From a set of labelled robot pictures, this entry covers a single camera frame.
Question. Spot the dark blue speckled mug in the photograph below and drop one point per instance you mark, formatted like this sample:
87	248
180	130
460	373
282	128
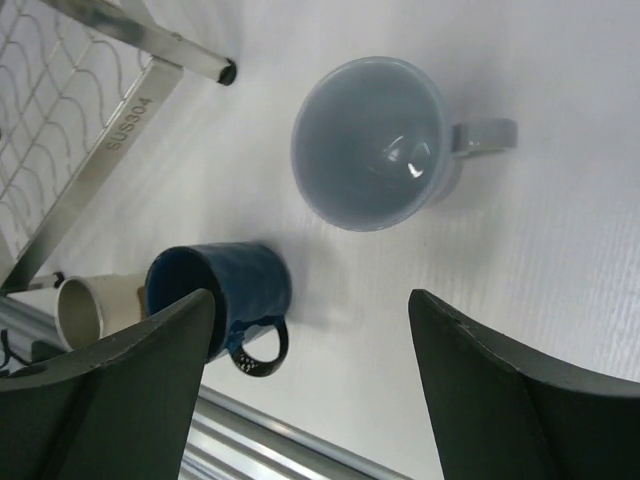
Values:
252	291

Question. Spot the steel tumbler cork base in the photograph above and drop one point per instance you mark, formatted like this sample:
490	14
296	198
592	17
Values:
88	309

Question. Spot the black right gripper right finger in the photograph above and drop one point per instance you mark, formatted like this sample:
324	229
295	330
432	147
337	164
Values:
500	409

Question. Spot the light blue mug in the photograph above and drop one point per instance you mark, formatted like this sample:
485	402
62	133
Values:
374	142

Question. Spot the aluminium mounting rail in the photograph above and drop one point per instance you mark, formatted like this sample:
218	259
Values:
228	440

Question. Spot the stainless steel dish rack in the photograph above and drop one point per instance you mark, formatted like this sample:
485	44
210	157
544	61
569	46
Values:
80	81

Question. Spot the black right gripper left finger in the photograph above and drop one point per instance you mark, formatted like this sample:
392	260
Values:
120	408

